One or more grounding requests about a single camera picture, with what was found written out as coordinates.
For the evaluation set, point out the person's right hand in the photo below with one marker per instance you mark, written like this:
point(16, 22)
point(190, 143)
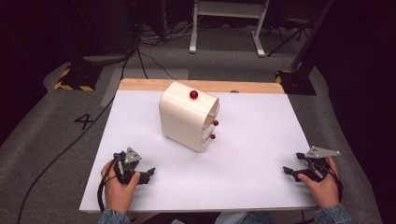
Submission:
point(323, 191)

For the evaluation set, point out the cream drawer cabinet red knobs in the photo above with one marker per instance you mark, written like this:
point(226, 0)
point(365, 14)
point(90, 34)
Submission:
point(183, 118)

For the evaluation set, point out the black tape number mark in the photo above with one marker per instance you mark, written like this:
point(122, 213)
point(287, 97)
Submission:
point(83, 120)

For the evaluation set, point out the black stand striped base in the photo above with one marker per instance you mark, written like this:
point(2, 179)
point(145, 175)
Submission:
point(299, 82)
point(79, 76)

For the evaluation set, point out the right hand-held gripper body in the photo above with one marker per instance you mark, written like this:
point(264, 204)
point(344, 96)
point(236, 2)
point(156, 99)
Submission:
point(317, 165)

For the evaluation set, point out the white table mat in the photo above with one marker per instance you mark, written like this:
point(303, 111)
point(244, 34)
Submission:
point(249, 149)

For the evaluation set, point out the black tripod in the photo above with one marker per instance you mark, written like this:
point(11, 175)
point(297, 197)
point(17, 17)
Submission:
point(289, 34)

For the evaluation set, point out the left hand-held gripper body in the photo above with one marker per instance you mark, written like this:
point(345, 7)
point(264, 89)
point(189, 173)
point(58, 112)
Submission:
point(128, 161)

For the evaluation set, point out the person's left hand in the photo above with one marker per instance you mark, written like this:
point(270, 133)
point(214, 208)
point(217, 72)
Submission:
point(117, 193)

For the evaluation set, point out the white metal desk frame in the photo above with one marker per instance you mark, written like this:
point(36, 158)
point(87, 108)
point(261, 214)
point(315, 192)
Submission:
point(229, 9)

